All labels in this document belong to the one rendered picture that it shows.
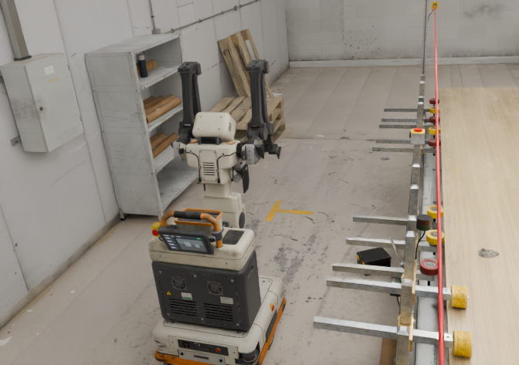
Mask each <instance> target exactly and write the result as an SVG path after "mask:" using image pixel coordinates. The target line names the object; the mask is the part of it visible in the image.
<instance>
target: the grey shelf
mask: <svg viewBox="0 0 519 365"><path fill-rule="evenodd" d="M179 40H180V41H179ZM178 47H179V48H178ZM145 50H146V51H145ZM179 51H180V54H179ZM146 53H147V55H146ZM140 54H144V56H145V57H144V58H145V59H146V61H148V60H150V59H153V60H155V62H156V63H157V66H156V67H155V68H154V69H151V70H149V71H148V77H144V78H141V75H138V74H137V66H136V63H138V59H137V55H140ZM84 55H85V58H86V64H87V68H88V72H89V76H90V82H91V86H92V90H93V96H94V99H95V104H96V107H97V113H98V117H99V121H100V127H101V131H102V134H103V142H104V145H105V149H106V152H107V159H108V163H109V166H110V172H111V177H112V180H113V184H114V190H115V194H116V198H117V204H118V208H119V212H120V220H121V221H125V220H126V219H127V218H126V217H124V214H123V213H127V214H136V215H156V216H158V219H159V222H161V219H160V218H161V217H162V216H163V215H164V214H163V211H164V210H165V209H166V207H167V206H169V204H170V203H171V202H172V201H173V200H174V199H175V198H177V196H179V195H180V193H182V192H183V191H184V190H185V189H186V188H187V187H188V186H189V185H190V184H191V183H192V182H193V181H194V180H195V179H196V178H197V177H198V173H197V169H196V167H190V166H188V165H187V159H186V160H184V161H175V158H174V149H173V148H172V147H171V145H170V146H168V147H167V148H166V149H165V150H163V151H162V152H161V153H160V154H159V155H158V156H157V157H155V158H154V159H153V154H152V150H151V142H150V138H151V137H153V136H154V135H155V134H157V133H158V132H162V133H163V134H165V135H166V137H168V136H169V135H171V134H172V133H176V134H177V135H178V128H179V122H181V121H183V102H182V87H181V76H180V73H178V67H179V66H180V65H181V63H183V62H184V61H185V60H184V54H183V48H182V43H181V33H171V34H154V35H137V36H135V37H132V38H129V39H125V40H123V41H120V42H116V43H114V44H111V45H108V46H104V47H103V48H100V49H96V50H94V51H91V52H87V53H84ZM180 57H181V59H180ZM147 58H148V60H147ZM130 67H131V68H130ZM132 68H133V69H132ZM131 75H132V77H131ZM151 85H152V86H151ZM152 89H153V91H152ZM153 94H154V95H153ZM171 94H172V95H175V97H179V98H180V99H181V104H180V105H178V106H176V107H175V108H174V109H172V110H170V111H168V112H167V113H165V114H164V115H162V116H160V117H159V118H157V119H156V120H154V121H152V122H150V123H149V124H147V121H146V116H145V112H144V104H143V100H146V99H147V98H149V97H151V96H154V97H155V98H156V97H158V96H163V97H164V98H165V97H167V96H170V95H171ZM137 108H138V109H137ZM138 112H139V114H138ZM139 116H140V118H139ZM141 118H142V119H141ZM140 121H141V122H140ZM158 125H159V126H158ZM159 129H160V131H159ZM178 137H179V135H178ZM144 145H145V146H144ZM145 149H146V150H145ZM146 153H147V155H146ZM165 165H166V166H165ZM166 169H167V170H166Z"/></svg>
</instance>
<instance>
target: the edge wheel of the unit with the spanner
mask: <svg viewBox="0 0 519 365"><path fill-rule="evenodd" d="M420 272H421V273H422V274H424V275H430V276H433V275H437V274H438V262H437V261H436V260H433V259H424V260H422V261H421V262H420Z"/></svg>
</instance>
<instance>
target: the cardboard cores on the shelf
mask: <svg viewBox="0 0 519 365"><path fill-rule="evenodd" d="M136 66H137V74H138V75H140V70H139V65H138V63H136ZM146 66H147V71H149V70H151V69H154V68H155V67H156V66H157V63H156V62H155V60H153V59H150V60H148V61H146ZM143 104H144V112H145V116H146V121H147V124H149V123H150V122H152V121H154V120H156V119H157V118H159V117H160V116H162V115H164V114H165V113H167V112H168V111H170V110H172V109H174V108H175V107H176V106H178V105H180V104H181V99H180V98H179V97H175V95H172V94H171V95H170V96H167V97H165V98H164V97H163V96H158V97H156V98H155V97H154V96H151V97H149V98H147V99H146V100H143ZM177 139H178V135H177V134H176V133H172V134H171V135H169V136H168V137H166V135H165V134H163V133H162V132H158V133H157V134H155V135H154V136H153V137H151V138H150V142H151V150H152V154H153V159H154V158H155V157H157V156H158V155H159V154H160V153H161V152H162V151H163V150H165V149H166V148H167V147H168V146H170V144H171V142H175V141H176V140H177Z"/></svg>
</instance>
